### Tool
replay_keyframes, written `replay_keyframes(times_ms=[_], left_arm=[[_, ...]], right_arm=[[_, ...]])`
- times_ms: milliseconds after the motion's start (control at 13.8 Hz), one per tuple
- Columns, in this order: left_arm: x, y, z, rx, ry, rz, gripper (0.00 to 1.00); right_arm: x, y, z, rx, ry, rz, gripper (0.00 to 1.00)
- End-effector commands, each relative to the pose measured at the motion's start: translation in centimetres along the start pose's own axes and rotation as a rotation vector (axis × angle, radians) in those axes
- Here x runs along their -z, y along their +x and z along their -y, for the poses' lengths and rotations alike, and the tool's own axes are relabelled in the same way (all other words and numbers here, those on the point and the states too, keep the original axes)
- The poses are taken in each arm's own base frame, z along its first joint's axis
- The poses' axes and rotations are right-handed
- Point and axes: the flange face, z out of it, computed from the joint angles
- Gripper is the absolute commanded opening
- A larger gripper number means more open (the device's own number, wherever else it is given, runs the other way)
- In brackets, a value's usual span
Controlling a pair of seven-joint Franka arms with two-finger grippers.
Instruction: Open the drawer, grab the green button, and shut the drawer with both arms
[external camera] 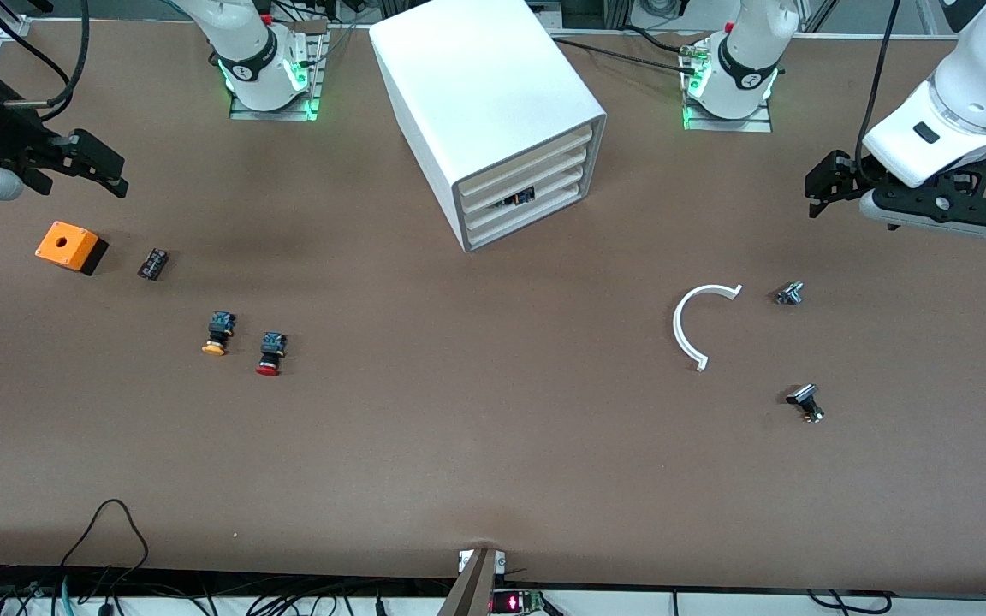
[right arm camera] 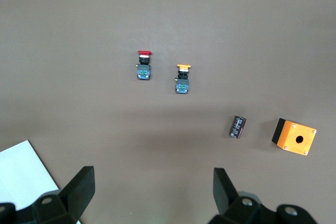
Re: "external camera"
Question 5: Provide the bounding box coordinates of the orange button enclosure box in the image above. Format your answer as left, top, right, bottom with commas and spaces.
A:
35, 221, 110, 276

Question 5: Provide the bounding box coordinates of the white empty drawer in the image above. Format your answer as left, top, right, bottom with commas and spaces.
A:
466, 187, 590, 249
461, 147, 590, 213
459, 125, 592, 196

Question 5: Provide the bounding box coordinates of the brown camera mount bracket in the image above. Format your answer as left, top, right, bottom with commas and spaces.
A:
437, 548, 508, 616

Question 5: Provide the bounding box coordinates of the white drawer cabinet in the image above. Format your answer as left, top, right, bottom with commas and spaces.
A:
369, 0, 609, 253

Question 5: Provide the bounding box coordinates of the yellow push button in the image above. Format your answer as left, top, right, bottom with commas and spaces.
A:
201, 311, 237, 357

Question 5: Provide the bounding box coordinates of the white drawer holding button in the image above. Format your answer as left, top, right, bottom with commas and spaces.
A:
464, 168, 590, 230

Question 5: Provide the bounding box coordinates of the electronics board red display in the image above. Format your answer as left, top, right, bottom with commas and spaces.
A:
491, 589, 547, 616

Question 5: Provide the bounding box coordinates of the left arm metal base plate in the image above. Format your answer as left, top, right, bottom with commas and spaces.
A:
681, 44, 775, 133

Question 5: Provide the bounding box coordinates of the black cable on table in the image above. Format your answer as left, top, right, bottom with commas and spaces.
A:
551, 26, 701, 76

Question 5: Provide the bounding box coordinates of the red push button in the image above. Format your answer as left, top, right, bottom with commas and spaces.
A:
255, 332, 288, 377

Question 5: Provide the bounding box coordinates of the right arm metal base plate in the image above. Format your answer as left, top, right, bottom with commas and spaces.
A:
229, 21, 327, 121

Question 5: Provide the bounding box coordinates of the white curved plastic arc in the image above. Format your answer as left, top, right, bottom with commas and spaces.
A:
673, 283, 744, 372

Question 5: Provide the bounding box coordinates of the black looped cable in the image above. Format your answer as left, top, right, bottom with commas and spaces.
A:
59, 499, 150, 593

